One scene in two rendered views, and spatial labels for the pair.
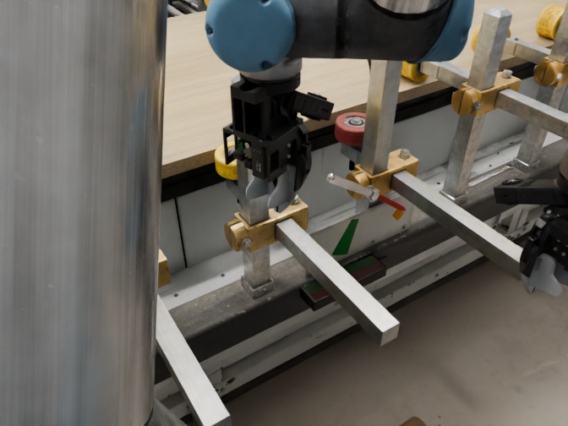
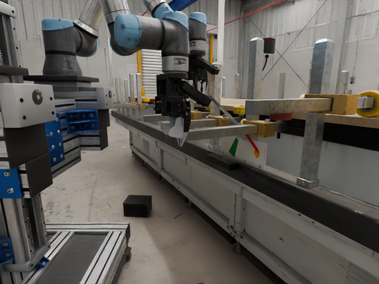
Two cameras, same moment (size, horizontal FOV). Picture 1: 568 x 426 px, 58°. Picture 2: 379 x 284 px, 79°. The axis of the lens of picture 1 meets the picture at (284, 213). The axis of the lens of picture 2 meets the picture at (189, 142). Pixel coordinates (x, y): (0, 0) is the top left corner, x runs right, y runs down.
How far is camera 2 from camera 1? 1.28 m
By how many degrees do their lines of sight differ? 86
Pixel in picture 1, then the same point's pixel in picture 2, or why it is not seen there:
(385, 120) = (250, 92)
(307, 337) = (277, 263)
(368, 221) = (242, 145)
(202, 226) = not seen: hidden behind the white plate
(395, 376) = not seen: outside the picture
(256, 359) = (254, 243)
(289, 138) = (190, 69)
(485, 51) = (313, 67)
